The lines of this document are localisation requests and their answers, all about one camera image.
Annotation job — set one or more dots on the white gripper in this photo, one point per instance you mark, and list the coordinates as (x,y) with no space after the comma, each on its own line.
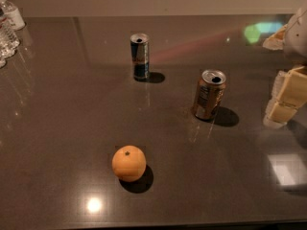
(297,38)

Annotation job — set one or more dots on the orange soda can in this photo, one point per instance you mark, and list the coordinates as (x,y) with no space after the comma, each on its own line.
(209,94)

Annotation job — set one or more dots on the blue silver energy drink can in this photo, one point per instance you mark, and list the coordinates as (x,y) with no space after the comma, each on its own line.
(139,46)

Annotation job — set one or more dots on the orange fruit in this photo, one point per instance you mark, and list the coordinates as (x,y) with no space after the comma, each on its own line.
(129,163)

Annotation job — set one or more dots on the clear water bottle front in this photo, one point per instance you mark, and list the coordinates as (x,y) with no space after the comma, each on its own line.
(8,39)

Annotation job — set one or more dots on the clear water bottle white label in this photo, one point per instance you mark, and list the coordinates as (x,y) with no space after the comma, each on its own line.
(13,14)

